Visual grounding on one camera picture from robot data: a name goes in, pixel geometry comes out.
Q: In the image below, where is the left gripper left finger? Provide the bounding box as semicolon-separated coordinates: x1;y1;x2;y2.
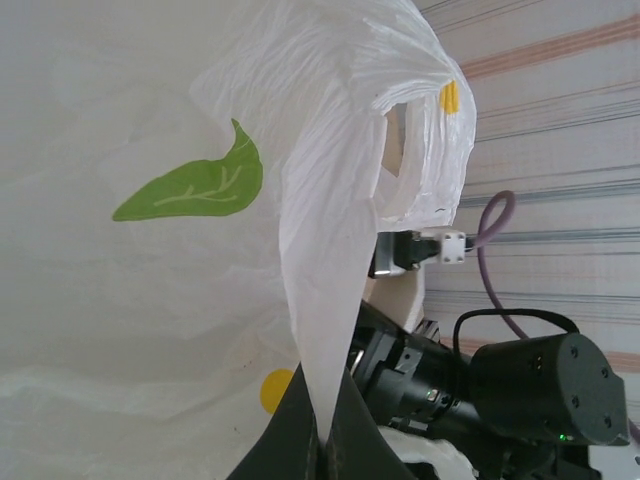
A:
229;362;325;480

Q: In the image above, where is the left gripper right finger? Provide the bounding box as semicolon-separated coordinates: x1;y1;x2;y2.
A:
326;370;409;480

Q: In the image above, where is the white fruit-print plastic bag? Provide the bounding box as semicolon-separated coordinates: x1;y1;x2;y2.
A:
0;0;479;480

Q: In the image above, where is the thin black cable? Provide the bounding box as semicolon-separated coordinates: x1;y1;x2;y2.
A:
452;308;582;362

